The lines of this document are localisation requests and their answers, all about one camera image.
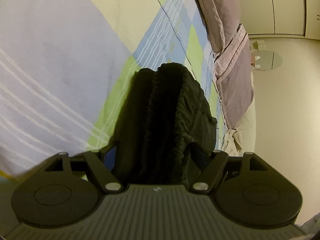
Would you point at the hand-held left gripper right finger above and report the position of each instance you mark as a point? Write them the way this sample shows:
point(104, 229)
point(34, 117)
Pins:
point(198, 157)

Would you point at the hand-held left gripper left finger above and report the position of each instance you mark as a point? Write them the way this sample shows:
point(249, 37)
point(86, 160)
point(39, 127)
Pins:
point(109, 158)

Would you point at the black pants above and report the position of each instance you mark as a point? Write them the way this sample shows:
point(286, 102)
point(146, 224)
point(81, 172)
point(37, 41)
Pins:
point(162, 120)

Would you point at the white garment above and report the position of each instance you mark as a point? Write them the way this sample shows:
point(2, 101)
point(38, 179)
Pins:
point(231, 140)

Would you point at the white padded bed cushion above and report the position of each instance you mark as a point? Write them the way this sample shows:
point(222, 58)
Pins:
point(250, 130)

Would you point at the purple pillow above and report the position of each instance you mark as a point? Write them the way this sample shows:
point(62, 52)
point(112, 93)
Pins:
point(220, 10)
point(235, 92)

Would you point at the plaid bed sheet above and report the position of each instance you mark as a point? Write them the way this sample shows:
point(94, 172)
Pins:
point(62, 67)

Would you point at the oval mirror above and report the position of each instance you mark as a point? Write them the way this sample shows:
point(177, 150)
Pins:
point(268, 60)

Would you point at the cream wardrobe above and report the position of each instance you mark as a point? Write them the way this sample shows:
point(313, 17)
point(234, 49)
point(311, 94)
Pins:
point(275, 10)

